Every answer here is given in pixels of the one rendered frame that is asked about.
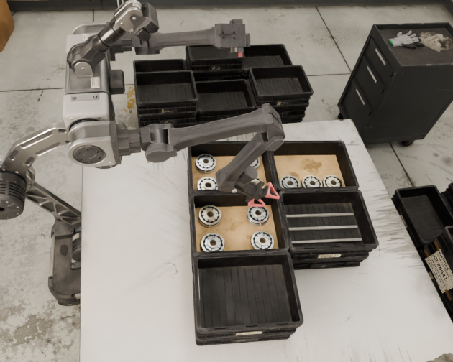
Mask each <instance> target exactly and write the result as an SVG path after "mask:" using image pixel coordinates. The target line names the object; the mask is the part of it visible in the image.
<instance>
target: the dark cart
mask: <svg viewBox="0 0 453 362"><path fill-rule="evenodd" d="M409 30H411V31H412V33H411V34H410V35H409V36H411V35H412V34H414V33H416V37H417V36H419V35H420V34H421V33H422V32H435V34H442V35H443V37H449V38H451V39H452V41H450V42H451V43H452V45H453V26H452V25H451V24H450V23H449V22H433V23H403V24H373V26H372V29H371V30H370V33H369V35H368V37H367V40H366V42H365V44H364V47H363V48H362V51H361V53H360V56H359V57H358V59H357V62H356V64H355V66H354V69H353V71H352V73H351V75H350V77H349V80H348V81H347V84H346V86H345V88H344V91H343V93H342V96H341V98H340V99H339V102H338V104H337V105H338V107H339V110H340V113H339V115H338V116H337V117H338V119H352V120H353V122H354V124H355V126H356V128H357V130H358V133H359V135H360V137H361V139H362V141H363V143H364V144H379V143H388V142H396V141H401V142H402V144H403V146H405V147H407V146H409V145H411V144H412V143H414V141H415V140H420V139H424V138H425V136H426V135H427V134H428V133H429V132H430V130H431V129H432V127H433V126H434V125H435V123H436V122H437V121H438V120H439V118H440V117H441V115H442V114H443V113H444V112H445V111H446V109H447V108H448V107H449V105H450V104H451V102H452V101H453V48H452V49H447V50H441V51H440V52H437V51H436V50H433V49H431V48H429V47H427V46H424V47H423V46H420V45H416V48H410V47H405V46H395V47H394V46H392V45H391V43H390V42H389V40H388V39H393V38H396V37H397V34H398V33H399V32H403V33H404V34H407V33H408V31H409Z"/></svg>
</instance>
